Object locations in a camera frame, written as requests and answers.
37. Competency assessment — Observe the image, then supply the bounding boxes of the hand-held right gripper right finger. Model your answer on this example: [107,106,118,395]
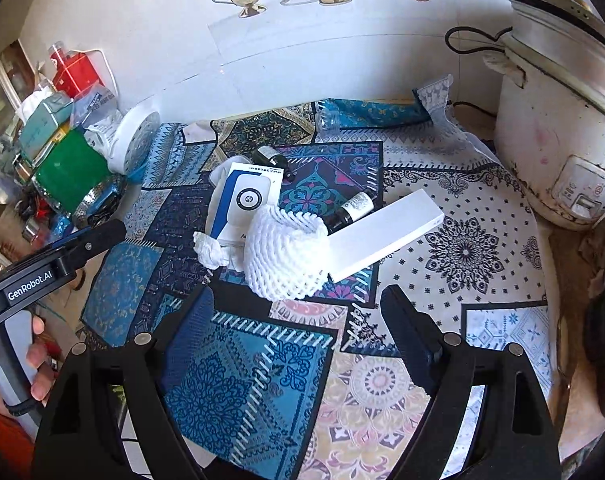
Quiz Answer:
[379,284,563,480]

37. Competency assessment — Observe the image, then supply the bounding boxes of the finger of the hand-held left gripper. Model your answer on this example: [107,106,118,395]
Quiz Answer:
[57,219,128,273]

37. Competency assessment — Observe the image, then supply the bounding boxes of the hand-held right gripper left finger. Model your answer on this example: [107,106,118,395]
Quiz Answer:
[31,285,218,480]

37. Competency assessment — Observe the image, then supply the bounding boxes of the white tissue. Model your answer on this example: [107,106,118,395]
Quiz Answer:
[192,231,246,270]

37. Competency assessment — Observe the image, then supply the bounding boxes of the long white cardboard box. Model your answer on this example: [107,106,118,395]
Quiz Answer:
[325,190,444,283]

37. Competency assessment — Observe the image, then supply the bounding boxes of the white foam fruit net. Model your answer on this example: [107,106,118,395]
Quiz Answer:
[242,204,333,302]

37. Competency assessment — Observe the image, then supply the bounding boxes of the blue and white box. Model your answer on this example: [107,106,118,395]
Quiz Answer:
[210,162,283,248]

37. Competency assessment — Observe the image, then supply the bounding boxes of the dark bottle with white label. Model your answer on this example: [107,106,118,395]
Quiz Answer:
[325,192,374,235]

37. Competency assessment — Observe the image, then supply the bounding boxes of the small dark bottle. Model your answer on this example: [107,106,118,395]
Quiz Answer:
[252,146,293,178]

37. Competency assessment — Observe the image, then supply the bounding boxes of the person's left forearm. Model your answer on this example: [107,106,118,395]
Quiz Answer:
[0,405,38,480]

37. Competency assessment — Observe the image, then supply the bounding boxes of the person's left hand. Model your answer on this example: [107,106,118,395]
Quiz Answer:
[0,315,59,418]

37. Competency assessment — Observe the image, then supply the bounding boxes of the patterned patchwork tablecloth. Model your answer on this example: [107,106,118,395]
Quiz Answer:
[80,75,555,480]

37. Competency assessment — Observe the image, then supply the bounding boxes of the teal box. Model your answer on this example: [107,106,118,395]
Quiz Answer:
[20,97,73,153]

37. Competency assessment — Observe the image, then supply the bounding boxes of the clear plastic bag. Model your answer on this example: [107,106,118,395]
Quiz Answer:
[72,87,120,131]

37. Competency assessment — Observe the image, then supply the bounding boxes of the red box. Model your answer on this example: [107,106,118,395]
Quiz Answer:
[51,52,106,98]

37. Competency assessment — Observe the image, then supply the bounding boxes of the dark cloth bag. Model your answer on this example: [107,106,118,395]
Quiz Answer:
[582,280,605,406]

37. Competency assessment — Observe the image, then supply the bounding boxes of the grey rag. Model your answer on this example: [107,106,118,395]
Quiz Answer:
[577,215,605,281]

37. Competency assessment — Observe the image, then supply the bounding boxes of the white rice cooker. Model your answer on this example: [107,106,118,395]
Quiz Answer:
[485,35,605,231]

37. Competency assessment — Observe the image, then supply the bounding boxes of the metal pot lid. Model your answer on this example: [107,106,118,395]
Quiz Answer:
[511,0,605,57]

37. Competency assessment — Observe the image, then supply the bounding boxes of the black power cable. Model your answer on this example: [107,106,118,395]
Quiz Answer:
[445,25,508,118]

